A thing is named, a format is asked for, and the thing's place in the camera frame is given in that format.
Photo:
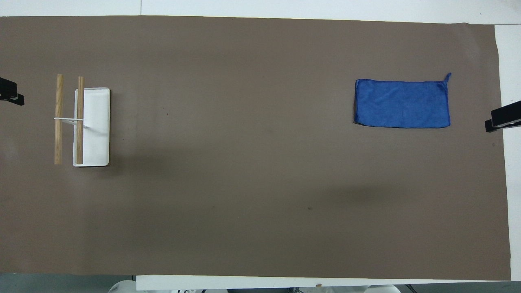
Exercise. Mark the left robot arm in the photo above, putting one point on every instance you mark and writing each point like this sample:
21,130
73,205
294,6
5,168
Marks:
122,287

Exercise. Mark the blue towel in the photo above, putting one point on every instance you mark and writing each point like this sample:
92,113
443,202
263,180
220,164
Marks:
403,103

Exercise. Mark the white towel rack wooden bars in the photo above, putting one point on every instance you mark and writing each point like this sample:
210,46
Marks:
95,126

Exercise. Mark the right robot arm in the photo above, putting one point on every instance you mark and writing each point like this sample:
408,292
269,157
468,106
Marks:
366,289

